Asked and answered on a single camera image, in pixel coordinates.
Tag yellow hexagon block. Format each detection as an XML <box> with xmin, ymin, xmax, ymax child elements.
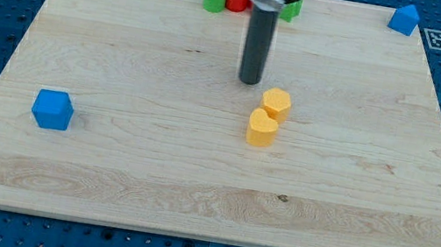
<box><xmin>260</xmin><ymin>87</ymin><xmax>292</xmax><ymax>124</ymax></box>

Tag red block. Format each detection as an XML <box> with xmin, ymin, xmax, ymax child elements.
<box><xmin>224</xmin><ymin>0</ymin><xmax>251</xmax><ymax>13</ymax></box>

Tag green block behind rod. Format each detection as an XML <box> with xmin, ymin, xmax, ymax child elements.
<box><xmin>279</xmin><ymin>0</ymin><xmax>303</xmax><ymax>23</ymax></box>

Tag wooden board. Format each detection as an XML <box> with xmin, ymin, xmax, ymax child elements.
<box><xmin>0</xmin><ymin>0</ymin><xmax>441</xmax><ymax>247</ymax></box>

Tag blue cube block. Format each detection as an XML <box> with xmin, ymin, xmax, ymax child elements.
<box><xmin>31</xmin><ymin>89</ymin><xmax>74</xmax><ymax>131</ymax></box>

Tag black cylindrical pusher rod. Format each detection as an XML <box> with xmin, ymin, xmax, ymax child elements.
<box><xmin>238</xmin><ymin>4</ymin><xmax>279</xmax><ymax>85</ymax></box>

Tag yellow heart block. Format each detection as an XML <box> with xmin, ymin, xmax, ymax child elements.
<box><xmin>245</xmin><ymin>108</ymin><xmax>279</xmax><ymax>147</ymax></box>

